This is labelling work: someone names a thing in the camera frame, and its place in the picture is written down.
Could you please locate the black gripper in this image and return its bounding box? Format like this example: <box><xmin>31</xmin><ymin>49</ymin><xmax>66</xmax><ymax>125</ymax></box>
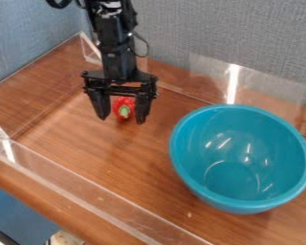
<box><xmin>81</xmin><ymin>42</ymin><xmax>157</xmax><ymax>124</ymax></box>

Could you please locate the red toy strawberry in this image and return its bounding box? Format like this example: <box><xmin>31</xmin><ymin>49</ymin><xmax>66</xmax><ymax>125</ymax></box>
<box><xmin>111</xmin><ymin>97</ymin><xmax>135</xmax><ymax>120</ymax></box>

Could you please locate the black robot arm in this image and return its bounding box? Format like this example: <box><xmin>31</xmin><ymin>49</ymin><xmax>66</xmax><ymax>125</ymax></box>
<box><xmin>45</xmin><ymin>0</ymin><xmax>158</xmax><ymax>124</ymax></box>

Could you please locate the blue plastic bowl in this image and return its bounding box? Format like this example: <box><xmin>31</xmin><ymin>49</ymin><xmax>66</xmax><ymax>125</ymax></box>
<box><xmin>167</xmin><ymin>104</ymin><xmax>306</xmax><ymax>214</ymax></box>

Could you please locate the clear acrylic left barrier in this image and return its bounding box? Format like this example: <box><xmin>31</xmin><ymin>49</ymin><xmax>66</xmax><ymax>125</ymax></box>
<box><xmin>0</xmin><ymin>32</ymin><xmax>91</xmax><ymax>81</ymax></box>

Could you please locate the clear acrylic barrier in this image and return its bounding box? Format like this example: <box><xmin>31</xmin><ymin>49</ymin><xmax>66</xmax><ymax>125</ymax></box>
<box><xmin>0</xmin><ymin>32</ymin><xmax>91</xmax><ymax>81</ymax></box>
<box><xmin>0</xmin><ymin>126</ymin><xmax>213</xmax><ymax>245</ymax></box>
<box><xmin>77</xmin><ymin>31</ymin><xmax>306</xmax><ymax>140</ymax></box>

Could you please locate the clear acrylic back barrier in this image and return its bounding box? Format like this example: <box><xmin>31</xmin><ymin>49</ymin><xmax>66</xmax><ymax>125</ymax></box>
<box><xmin>77</xmin><ymin>31</ymin><xmax>306</xmax><ymax>140</ymax></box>

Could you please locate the clear acrylic front barrier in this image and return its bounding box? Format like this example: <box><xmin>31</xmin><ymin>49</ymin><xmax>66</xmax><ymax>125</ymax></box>
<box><xmin>0</xmin><ymin>126</ymin><xmax>213</xmax><ymax>245</ymax></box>

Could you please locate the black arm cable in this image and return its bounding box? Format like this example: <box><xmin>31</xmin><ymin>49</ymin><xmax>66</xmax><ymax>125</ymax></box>
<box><xmin>129</xmin><ymin>30</ymin><xmax>151</xmax><ymax>59</ymax></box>

